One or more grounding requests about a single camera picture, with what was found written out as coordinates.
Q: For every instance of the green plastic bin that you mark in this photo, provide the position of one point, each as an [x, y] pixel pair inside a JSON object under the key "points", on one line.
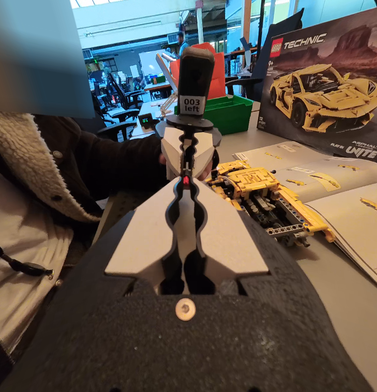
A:
{"points": [[228, 116]]}

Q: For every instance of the person's fleece-lined jacket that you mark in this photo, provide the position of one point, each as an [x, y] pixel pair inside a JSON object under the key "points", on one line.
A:
{"points": [[26, 190]]}

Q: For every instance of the person's left hand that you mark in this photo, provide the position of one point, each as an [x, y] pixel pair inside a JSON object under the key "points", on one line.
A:
{"points": [[207, 173]]}

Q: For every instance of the instruction booklet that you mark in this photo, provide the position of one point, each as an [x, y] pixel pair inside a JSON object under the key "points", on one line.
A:
{"points": [[344, 196]]}

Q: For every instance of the white whiteboard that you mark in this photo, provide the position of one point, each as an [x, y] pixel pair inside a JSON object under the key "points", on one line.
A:
{"points": [[150, 62]]}

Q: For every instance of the grey desk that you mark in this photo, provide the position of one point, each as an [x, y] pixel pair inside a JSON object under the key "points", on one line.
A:
{"points": [[329, 291]]}

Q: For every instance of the person's left forearm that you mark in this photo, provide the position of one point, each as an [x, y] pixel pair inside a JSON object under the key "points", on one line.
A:
{"points": [[124, 162]]}

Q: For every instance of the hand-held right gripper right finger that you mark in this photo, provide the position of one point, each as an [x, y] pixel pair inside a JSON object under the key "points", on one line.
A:
{"points": [[231, 245]]}

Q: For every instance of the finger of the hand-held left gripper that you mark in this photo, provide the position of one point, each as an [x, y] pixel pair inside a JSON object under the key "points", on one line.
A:
{"points": [[171, 147], [202, 150]]}

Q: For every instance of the red plastic bin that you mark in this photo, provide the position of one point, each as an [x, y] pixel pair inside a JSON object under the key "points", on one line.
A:
{"points": [[219, 76]]}

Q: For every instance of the black badge reel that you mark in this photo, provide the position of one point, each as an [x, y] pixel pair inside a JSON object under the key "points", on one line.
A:
{"points": [[26, 268]]}

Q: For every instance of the small black display device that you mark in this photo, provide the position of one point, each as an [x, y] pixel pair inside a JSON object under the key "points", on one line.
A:
{"points": [[145, 120]]}

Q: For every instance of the black mesh office chair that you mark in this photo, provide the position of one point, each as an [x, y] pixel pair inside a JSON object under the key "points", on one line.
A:
{"points": [[118, 125], [127, 92]]}

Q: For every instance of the toy car set box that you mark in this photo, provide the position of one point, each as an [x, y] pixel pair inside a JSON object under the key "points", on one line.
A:
{"points": [[329, 92]]}

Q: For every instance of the yellow toy car model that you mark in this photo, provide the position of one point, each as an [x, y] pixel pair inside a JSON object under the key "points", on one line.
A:
{"points": [[256, 190]]}

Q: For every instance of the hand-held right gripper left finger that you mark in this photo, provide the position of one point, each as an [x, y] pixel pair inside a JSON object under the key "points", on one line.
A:
{"points": [[139, 245]]}

